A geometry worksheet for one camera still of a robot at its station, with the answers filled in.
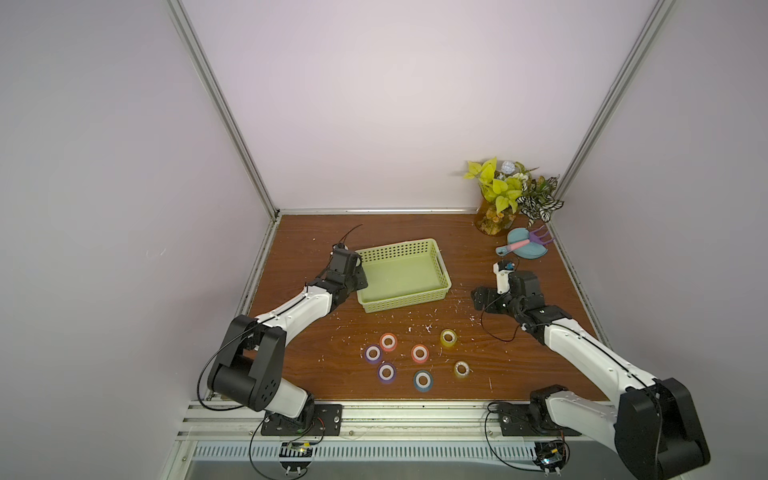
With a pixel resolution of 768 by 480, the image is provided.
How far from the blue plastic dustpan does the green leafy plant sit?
170 mm

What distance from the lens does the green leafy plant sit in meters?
0.92

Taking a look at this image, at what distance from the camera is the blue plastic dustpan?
1083mm
